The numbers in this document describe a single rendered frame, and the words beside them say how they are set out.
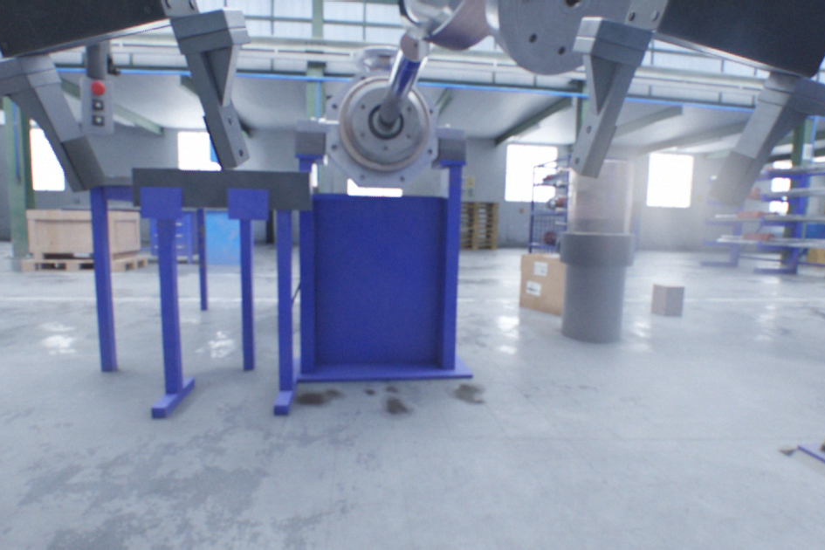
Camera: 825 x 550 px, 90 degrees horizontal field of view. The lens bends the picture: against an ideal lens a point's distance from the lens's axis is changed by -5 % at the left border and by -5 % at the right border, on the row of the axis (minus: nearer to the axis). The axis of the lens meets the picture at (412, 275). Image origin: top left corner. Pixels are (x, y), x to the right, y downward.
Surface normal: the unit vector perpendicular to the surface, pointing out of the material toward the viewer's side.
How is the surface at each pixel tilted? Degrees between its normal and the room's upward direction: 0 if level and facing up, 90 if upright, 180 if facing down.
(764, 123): 82
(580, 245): 90
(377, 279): 90
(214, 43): 113
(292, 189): 90
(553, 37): 130
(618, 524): 0
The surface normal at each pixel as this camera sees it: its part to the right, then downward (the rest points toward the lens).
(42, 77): 0.99, -0.09
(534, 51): 0.29, 0.73
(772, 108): -0.98, -0.14
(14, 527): 0.02, -0.99
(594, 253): -0.39, 0.10
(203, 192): 0.14, 0.12
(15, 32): -0.07, 0.50
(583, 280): -0.64, 0.07
